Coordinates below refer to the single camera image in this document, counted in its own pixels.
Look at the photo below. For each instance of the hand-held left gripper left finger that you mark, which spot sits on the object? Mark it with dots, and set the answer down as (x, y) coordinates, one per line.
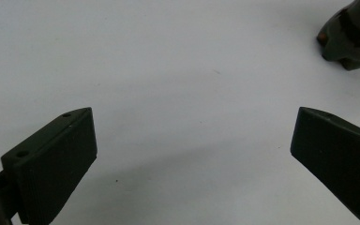
(53, 168)

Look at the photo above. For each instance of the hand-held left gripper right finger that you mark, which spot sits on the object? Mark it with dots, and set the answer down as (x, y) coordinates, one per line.
(340, 159)

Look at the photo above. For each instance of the cola bottle with red cap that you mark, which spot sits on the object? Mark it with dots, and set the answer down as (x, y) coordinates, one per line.
(353, 37)

